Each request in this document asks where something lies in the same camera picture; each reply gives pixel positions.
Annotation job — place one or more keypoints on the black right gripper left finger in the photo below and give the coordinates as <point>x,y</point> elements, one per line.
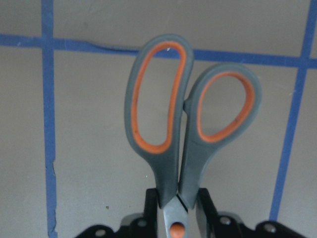
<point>139,225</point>

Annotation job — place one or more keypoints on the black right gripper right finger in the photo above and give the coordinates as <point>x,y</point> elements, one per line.
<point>227,225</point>

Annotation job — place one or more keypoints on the grey orange handled scissors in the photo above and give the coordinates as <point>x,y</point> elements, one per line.
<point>180,161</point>

